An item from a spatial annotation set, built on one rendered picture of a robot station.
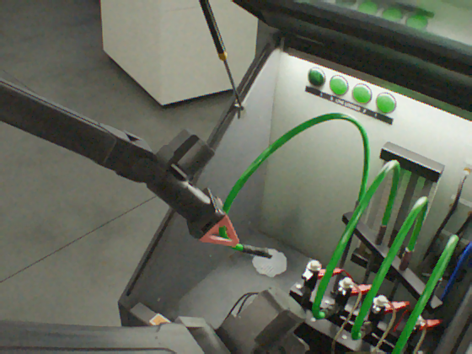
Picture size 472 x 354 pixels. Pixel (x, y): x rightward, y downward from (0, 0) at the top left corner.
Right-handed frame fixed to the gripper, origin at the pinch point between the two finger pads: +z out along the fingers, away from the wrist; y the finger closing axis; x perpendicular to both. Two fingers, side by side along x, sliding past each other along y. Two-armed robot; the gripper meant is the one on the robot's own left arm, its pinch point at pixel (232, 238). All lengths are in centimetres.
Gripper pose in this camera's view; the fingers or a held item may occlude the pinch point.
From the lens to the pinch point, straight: 94.6
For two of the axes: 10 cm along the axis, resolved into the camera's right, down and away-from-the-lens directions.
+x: -7.2, 6.8, 1.4
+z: 6.6, 6.1, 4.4
